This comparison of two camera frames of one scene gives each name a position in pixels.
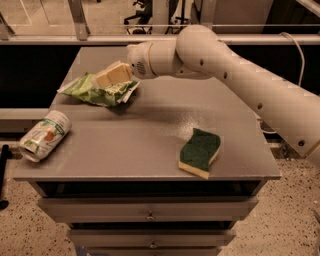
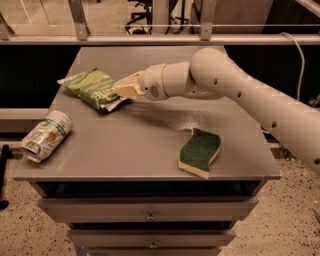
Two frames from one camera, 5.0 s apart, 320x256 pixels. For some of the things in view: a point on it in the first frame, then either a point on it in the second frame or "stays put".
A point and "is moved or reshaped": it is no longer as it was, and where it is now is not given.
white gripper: x=138 y=60 to x=150 y=82
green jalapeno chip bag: x=85 y=87 is moved or reshaped
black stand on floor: x=5 y=154 stays put
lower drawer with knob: x=150 y=238 stays put
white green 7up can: x=42 y=137 stays put
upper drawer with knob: x=207 y=209 stays put
